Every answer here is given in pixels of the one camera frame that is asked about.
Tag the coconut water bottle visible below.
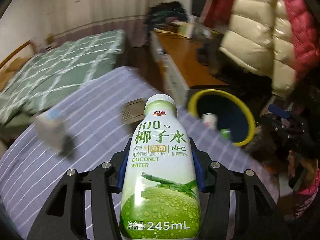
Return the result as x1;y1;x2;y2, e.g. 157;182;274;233
119;94;201;239

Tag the yellow rimmed trash bin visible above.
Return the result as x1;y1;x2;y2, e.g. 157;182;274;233
187;89;255;147

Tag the white round tub container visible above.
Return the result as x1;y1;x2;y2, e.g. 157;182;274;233
33;110;67;153

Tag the purple checked tablecloth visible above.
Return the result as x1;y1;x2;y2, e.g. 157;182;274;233
1;66;279;239

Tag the white paper cup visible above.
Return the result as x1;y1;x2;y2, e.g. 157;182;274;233
202;113;218;129

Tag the brown plastic food tray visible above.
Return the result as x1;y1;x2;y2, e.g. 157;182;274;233
121;98;145;125

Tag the green checked duvet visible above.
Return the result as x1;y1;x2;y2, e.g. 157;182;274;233
1;29;126;125

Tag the wooden bed headboard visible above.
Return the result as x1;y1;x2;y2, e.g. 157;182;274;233
0;40;37;68

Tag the wooden desk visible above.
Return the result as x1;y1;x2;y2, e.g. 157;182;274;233
150;29;228;106

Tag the cream puffer jacket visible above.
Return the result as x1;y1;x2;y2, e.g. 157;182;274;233
220;0;296;99

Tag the red puffer jacket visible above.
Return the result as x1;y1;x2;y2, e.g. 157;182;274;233
201;0;319;80

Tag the pink white curtain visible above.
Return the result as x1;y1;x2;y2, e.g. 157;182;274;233
44;0;165;47

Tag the clothes pile on desk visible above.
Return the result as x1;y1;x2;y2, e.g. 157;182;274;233
143;1;188;31

